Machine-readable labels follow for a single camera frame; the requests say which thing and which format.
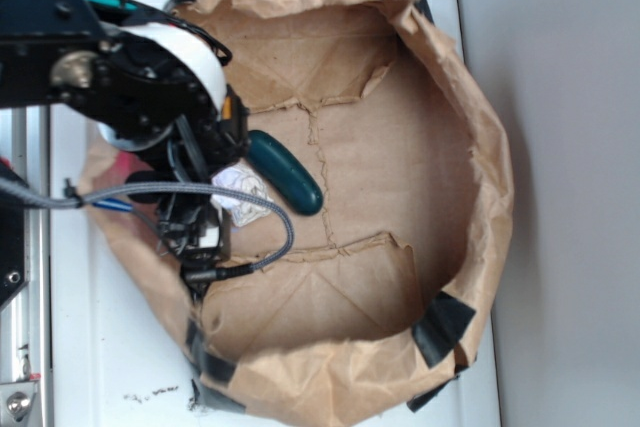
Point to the aluminium frame rail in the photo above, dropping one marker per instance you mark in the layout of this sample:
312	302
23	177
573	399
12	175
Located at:
26	368

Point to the brown paper bag tray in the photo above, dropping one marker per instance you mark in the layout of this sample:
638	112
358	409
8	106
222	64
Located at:
415	170

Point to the black tape inner left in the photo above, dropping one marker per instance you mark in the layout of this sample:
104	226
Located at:
197	290

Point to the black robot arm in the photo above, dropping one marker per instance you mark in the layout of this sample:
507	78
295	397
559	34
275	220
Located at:
154	84

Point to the dark green toy cucumber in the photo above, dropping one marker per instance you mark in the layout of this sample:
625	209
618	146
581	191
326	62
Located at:
277	164

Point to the black tape bottom right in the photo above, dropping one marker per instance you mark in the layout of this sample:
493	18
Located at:
441	327

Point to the white plastic board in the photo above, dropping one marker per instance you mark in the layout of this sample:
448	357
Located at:
113	363

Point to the black tape bottom left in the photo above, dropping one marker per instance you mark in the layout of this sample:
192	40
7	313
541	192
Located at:
215	368

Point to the black tape top right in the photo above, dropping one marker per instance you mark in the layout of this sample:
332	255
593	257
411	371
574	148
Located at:
424	8

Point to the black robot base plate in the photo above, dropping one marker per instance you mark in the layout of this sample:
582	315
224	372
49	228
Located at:
12	247

